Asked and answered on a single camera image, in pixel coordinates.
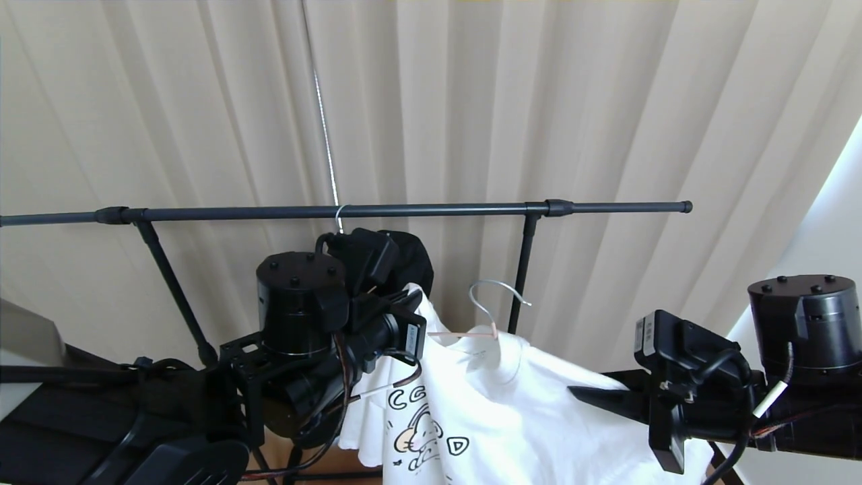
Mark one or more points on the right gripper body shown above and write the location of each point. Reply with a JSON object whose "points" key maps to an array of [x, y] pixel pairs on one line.
{"points": [[727, 417]]}

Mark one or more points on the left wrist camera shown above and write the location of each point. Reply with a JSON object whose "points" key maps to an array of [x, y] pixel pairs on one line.
{"points": [[367, 259]]}

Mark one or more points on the pink clothes hanger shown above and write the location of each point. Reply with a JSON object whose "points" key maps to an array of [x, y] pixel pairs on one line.
{"points": [[481, 306], [339, 219]]}

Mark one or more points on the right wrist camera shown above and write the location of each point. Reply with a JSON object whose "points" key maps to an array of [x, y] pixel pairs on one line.
{"points": [[680, 350]]}

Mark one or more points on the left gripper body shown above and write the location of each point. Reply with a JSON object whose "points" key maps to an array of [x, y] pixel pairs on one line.
{"points": [[363, 357]]}

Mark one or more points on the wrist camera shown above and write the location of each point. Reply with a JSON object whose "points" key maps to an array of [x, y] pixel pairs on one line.
{"points": [[680, 350], [367, 259]]}

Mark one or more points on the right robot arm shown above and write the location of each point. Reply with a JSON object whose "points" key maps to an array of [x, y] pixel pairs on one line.
{"points": [[808, 323]]}

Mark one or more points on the beige curtain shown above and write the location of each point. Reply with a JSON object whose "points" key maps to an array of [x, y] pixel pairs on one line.
{"points": [[168, 101]]}

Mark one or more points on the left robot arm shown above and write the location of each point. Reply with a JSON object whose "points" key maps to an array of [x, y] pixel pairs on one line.
{"points": [[296, 303]]}

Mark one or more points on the black clothes rack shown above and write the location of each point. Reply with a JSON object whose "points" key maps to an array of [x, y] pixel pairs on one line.
{"points": [[269, 213]]}

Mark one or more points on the white garment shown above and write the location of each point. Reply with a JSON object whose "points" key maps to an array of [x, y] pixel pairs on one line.
{"points": [[539, 417]]}

